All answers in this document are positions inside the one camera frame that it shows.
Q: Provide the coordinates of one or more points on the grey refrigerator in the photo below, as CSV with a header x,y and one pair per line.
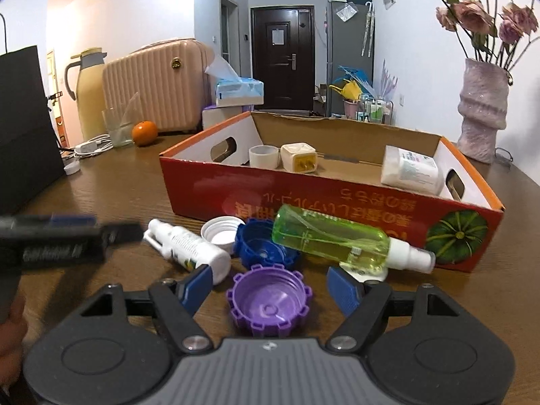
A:
x,y
348,46

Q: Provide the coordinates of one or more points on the paper sheet on refrigerator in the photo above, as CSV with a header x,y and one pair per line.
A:
x,y
346,12

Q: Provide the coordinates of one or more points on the white ribbed bottle cap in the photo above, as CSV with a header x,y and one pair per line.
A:
x,y
219,230

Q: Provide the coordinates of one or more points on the grey interior door frame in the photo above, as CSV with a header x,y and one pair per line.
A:
x,y
228,29

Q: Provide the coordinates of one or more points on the dried pink roses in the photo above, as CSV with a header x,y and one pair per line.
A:
x,y
474,14

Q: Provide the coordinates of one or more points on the orange fruit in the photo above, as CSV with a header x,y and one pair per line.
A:
x,y
144,133

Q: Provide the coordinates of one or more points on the blue tissue box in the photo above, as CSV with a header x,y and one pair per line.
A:
x,y
238,90

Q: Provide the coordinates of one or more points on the pink suitcase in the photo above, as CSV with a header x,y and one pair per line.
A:
x,y
156,88

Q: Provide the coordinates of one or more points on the purple bottle cap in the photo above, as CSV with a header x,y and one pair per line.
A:
x,y
270,303

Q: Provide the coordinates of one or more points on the folded white umbrella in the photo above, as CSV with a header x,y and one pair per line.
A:
x,y
368,29

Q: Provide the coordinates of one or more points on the green spray bottle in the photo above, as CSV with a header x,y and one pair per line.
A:
x,y
320,236

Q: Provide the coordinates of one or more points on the clear glass cup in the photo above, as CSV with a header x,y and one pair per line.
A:
x,y
120,135

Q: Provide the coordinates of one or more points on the small white spray bottle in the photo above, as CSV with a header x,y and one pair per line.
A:
x,y
190,247

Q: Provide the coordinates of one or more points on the black eyeglasses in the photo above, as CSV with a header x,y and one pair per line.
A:
x,y
504,155

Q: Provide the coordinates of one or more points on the small white cap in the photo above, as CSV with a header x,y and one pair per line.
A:
x,y
72,168

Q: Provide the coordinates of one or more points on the purple lavender bunch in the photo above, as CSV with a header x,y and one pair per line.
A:
x,y
386,80

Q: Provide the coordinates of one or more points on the short white plastic cylinder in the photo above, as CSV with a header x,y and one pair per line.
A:
x,y
263,158

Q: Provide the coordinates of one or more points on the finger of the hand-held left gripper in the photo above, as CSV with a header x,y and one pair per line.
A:
x,y
122,233
63,220

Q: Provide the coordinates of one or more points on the black paper bag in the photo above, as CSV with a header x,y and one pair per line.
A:
x,y
25,135

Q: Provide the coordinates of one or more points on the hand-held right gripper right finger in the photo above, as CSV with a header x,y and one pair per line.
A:
x,y
344,289

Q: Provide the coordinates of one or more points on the white pill bottle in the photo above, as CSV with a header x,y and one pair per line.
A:
x,y
411,173

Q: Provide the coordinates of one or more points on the person's left hand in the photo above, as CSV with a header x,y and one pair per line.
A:
x,y
12,337

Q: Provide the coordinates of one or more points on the white plug adapter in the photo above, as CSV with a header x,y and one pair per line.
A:
x,y
297,158

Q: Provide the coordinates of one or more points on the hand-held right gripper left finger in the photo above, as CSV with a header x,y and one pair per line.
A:
x,y
195,287

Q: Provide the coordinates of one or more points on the purple and white box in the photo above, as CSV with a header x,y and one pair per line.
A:
x,y
215,116

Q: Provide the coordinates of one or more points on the pink textured vase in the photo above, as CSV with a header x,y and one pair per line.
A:
x,y
483,109

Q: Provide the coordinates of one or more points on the yellow watering can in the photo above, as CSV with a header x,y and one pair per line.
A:
x,y
352,90

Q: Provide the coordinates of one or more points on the dark brown entrance door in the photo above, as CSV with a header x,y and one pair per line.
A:
x,y
282,71

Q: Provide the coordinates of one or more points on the red cardboard box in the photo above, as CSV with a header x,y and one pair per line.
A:
x,y
202,185

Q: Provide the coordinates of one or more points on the yellow thermos jug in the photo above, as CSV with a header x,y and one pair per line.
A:
x,y
90,101

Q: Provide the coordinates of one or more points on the blue bottle cap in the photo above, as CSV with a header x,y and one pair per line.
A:
x,y
257,249

